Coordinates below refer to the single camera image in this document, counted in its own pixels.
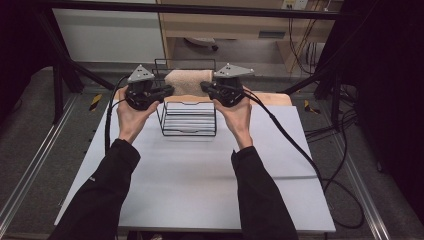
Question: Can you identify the person's right hand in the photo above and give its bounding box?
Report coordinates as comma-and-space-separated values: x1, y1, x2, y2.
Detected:
212, 87, 254, 150

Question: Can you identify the white power strip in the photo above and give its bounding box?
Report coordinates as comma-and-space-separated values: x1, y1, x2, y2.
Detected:
280, 0, 309, 11

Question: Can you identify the person's left hand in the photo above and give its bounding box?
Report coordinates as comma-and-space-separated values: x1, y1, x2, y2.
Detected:
116, 84, 161, 145

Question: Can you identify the tan towel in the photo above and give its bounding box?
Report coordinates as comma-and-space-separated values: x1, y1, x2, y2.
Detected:
164, 68, 215, 98

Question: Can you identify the aluminium floor rail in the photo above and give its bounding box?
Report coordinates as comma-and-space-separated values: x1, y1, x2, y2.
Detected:
328, 124, 392, 240
0, 94, 79, 231

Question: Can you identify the yellow black floor tape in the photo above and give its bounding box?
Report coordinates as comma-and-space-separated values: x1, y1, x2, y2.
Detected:
303, 99, 322, 115
88, 93, 103, 113

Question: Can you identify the bundle of black floor cables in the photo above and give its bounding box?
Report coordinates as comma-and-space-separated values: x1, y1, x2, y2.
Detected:
303, 84, 359, 144

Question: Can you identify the light wooden desk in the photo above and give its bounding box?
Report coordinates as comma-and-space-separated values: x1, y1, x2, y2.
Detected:
156, 0, 344, 73

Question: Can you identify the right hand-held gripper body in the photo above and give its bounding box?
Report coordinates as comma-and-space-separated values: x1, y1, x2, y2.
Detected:
209, 62, 256, 108

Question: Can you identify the office chair base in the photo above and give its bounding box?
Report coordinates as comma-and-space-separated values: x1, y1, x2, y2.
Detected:
183, 36, 220, 52

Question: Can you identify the black metal frame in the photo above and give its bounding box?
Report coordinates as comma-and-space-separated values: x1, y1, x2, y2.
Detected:
33, 0, 381, 133

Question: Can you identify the black wire rack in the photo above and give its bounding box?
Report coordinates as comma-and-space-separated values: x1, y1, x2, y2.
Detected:
148, 58, 218, 138

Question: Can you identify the white table cover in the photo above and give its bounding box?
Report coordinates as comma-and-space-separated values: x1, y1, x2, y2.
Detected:
54, 99, 337, 233

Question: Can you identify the white cabinet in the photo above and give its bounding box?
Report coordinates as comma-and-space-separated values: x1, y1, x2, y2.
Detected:
52, 0, 167, 64

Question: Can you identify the right hand-held gripper black cable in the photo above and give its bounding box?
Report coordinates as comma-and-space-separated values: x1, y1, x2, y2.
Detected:
242, 87, 366, 230

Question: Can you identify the left hand-held gripper black cable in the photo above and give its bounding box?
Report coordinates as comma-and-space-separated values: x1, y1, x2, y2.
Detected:
104, 75, 130, 156

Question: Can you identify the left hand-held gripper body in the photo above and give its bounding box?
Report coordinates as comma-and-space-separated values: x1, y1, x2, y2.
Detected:
124, 63, 165, 111

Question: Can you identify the hand-held gripper black cable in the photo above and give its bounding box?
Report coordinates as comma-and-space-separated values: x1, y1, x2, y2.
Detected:
242, 87, 366, 230
104, 75, 130, 156

